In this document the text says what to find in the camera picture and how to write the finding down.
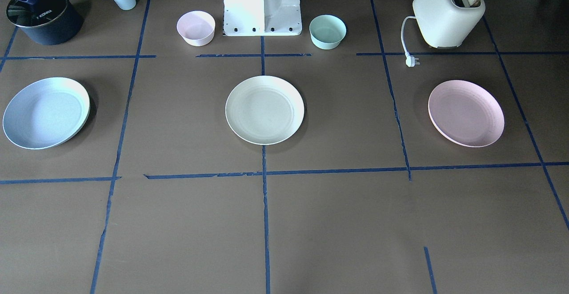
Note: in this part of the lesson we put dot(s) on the green bowl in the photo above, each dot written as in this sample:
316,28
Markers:
327,31

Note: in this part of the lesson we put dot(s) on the dark blue saucepan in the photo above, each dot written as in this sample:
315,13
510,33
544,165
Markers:
46,22

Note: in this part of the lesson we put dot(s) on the pink bowl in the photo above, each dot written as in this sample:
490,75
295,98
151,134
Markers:
197,28

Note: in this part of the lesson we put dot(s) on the cream plate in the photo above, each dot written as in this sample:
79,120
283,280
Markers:
264,110

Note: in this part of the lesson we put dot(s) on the white toaster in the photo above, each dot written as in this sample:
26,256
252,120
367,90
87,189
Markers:
446,23

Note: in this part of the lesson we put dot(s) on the pink plate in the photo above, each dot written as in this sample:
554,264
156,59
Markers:
466,114

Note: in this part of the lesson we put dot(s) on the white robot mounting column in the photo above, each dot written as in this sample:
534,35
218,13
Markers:
262,18

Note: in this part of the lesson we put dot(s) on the blue plate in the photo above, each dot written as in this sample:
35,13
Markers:
46,113

